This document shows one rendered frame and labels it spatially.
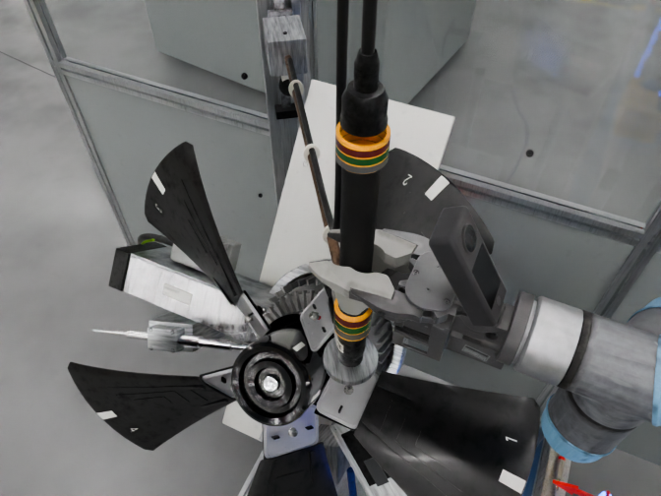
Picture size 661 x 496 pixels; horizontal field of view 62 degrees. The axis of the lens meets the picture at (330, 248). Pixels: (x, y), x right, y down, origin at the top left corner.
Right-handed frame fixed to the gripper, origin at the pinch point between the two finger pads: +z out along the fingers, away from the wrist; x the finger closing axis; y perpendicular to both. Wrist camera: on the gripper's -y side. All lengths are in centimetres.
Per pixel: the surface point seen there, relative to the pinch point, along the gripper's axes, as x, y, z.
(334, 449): -1, 52, -2
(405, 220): 16.1, 10.1, -3.5
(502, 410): 6.2, 29.8, -23.4
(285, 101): 55, 28, 36
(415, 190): 20.1, 8.2, -3.2
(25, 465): -17, 149, 105
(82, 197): 93, 150, 176
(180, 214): 9.0, 16.1, 28.3
